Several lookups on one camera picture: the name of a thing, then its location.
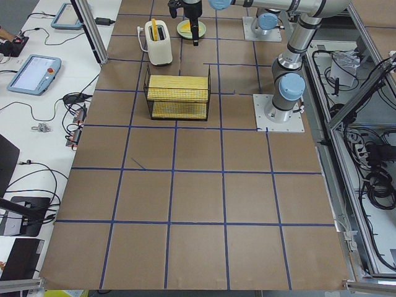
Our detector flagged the green plate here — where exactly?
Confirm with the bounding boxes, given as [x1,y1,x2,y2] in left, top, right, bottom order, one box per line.
[176,19,207,40]

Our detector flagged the white toaster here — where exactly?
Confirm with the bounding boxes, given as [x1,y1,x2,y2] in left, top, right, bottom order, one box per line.
[144,20,173,66]

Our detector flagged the white toaster cable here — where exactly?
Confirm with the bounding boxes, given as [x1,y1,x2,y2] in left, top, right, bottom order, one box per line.
[136,25,150,53]

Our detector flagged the black power adapter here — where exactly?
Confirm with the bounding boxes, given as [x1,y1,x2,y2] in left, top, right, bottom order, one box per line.
[95,17,115,26]

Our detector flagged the black wire rack shelf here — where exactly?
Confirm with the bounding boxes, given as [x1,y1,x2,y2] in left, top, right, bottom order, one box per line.
[144,68,211,121]

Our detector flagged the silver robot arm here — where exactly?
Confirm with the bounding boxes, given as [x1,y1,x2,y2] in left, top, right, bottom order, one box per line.
[209,0,350,124]
[250,7,285,35]

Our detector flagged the black red device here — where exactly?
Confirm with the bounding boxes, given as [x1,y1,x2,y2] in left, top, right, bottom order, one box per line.
[1,35,29,57]

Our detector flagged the yellow toast slice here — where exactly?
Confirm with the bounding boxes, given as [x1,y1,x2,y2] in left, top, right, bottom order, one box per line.
[151,18,158,41]

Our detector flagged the white paper box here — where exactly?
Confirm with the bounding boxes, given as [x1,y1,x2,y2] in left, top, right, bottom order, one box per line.
[330,50,360,87]

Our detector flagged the small metal clamp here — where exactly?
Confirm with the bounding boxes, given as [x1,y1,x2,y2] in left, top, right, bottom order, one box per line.
[31,123,51,133]

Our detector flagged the black cable bundle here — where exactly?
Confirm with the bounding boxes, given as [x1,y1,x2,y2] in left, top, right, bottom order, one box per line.
[343,129,396,211]

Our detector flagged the black monitor stand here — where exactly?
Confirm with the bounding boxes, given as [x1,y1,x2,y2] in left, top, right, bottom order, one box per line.
[1,136,50,237]

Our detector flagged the black device box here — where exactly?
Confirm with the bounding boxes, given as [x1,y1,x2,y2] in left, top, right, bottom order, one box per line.
[1,238,44,281]

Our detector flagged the far blue teach pendant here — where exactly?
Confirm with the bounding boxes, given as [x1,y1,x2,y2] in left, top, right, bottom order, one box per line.
[51,2,82,30]

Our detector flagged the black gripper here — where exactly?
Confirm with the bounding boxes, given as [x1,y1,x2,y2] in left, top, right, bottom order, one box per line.
[181,0,202,46]

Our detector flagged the blue teach pendant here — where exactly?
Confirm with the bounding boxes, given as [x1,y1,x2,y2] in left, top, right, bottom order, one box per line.
[51,2,82,30]
[7,54,62,96]

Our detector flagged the aluminium frame post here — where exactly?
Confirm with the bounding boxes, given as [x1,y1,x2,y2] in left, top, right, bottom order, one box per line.
[71,0,108,65]

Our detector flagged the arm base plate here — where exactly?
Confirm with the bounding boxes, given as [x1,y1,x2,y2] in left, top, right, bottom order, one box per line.
[243,17,282,43]
[253,94,305,133]

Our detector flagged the near blue teach pendant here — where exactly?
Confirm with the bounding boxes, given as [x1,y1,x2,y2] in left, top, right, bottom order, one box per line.
[7,54,62,96]

